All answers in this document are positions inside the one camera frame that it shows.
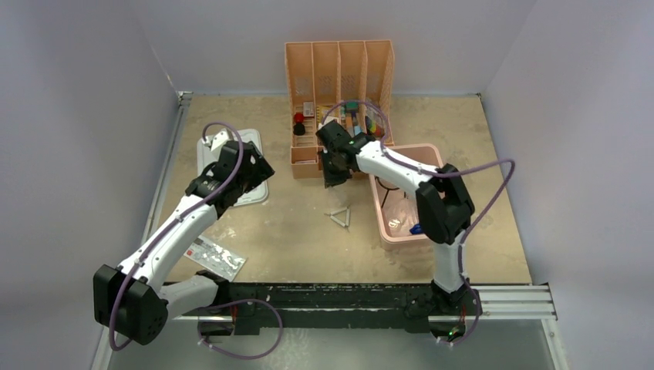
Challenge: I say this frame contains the red and black bottle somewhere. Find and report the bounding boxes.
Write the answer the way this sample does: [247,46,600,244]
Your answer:
[292,112,306,136]

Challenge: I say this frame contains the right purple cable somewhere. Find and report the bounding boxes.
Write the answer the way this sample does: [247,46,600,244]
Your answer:
[319,100,516,282]

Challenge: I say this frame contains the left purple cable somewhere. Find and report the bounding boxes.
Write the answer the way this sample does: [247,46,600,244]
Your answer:
[108,122,245,352]

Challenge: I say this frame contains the green cube block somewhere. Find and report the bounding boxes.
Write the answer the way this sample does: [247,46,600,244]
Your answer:
[344,99,359,114]

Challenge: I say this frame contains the black wire ring stand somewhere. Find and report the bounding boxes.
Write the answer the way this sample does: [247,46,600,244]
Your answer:
[376,177,399,191]

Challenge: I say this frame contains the plastic packet with red label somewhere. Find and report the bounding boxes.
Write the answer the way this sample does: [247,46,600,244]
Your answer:
[184,235,247,281]

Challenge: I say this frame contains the aluminium frame rail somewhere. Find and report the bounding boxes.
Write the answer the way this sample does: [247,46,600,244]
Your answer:
[474,285,558,320]

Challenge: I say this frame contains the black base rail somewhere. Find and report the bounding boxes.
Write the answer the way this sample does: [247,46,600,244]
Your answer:
[196,281,484,338]

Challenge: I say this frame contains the orange plastic file organizer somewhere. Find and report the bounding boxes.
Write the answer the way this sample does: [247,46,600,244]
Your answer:
[285,40,395,180]

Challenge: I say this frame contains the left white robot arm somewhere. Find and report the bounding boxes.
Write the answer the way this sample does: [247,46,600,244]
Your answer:
[93,140,274,345]

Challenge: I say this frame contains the purple cable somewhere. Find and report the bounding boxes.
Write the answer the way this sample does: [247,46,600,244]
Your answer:
[108,122,245,352]
[319,100,516,282]

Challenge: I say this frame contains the colourful item packet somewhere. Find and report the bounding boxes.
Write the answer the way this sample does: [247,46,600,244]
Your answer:
[365,98,386,139]

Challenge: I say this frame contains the small clear glass beaker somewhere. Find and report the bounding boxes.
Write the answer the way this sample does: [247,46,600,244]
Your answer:
[386,215,407,237]

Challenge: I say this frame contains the pink plastic bin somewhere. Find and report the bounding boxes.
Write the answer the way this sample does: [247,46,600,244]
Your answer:
[369,143,443,252]

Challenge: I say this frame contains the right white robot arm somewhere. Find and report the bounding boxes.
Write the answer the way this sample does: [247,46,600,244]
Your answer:
[316,121,475,314]

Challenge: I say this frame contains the white plastic bin lid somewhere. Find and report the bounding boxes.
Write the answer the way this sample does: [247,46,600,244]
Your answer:
[197,128,269,208]

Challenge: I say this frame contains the clay pipe triangle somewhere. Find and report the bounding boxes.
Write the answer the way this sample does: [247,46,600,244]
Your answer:
[325,206,351,229]

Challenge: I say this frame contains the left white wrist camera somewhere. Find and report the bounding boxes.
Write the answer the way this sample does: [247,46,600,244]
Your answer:
[203,129,232,152]

